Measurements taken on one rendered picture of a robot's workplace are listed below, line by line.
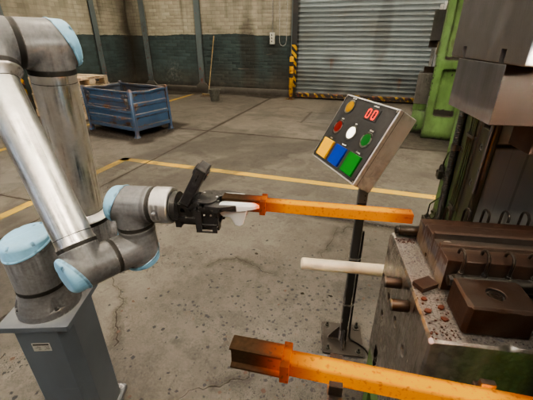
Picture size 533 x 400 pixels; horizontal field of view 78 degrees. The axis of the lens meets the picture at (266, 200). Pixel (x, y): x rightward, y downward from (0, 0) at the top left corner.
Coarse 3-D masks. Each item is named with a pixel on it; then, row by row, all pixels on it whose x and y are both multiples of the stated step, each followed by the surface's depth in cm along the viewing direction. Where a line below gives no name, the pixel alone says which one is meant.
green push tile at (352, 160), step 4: (352, 152) 116; (348, 156) 117; (352, 156) 115; (356, 156) 113; (344, 160) 118; (348, 160) 116; (352, 160) 114; (356, 160) 112; (360, 160) 111; (344, 164) 117; (348, 164) 115; (352, 164) 113; (356, 164) 112; (340, 168) 118; (344, 168) 116; (348, 168) 114; (352, 168) 112; (344, 172) 115; (348, 172) 113; (352, 172) 112
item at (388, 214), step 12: (264, 204) 74; (276, 204) 75; (288, 204) 75; (300, 204) 75; (312, 204) 75; (324, 204) 75; (336, 204) 75; (348, 204) 75; (324, 216) 74; (336, 216) 74; (348, 216) 74; (360, 216) 73; (372, 216) 73; (384, 216) 72; (396, 216) 72; (408, 216) 71
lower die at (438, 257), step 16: (432, 224) 81; (448, 224) 83; (464, 224) 83; (480, 224) 83; (496, 224) 83; (432, 240) 77; (432, 256) 76; (448, 256) 69; (480, 256) 69; (496, 256) 69; (432, 272) 76; (448, 272) 69; (464, 272) 69; (480, 272) 68; (496, 272) 68; (528, 272) 66; (448, 288) 71
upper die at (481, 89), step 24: (456, 72) 70; (480, 72) 60; (504, 72) 52; (528, 72) 52; (456, 96) 69; (480, 96) 59; (504, 96) 53; (528, 96) 53; (480, 120) 59; (504, 120) 55; (528, 120) 54
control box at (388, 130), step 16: (352, 96) 129; (352, 112) 125; (368, 112) 117; (384, 112) 110; (400, 112) 104; (368, 128) 114; (384, 128) 107; (400, 128) 106; (352, 144) 118; (368, 144) 111; (384, 144) 107; (400, 144) 109; (320, 160) 132; (368, 160) 108; (384, 160) 110; (352, 176) 112; (368, 176) 111; (368, 192) 114
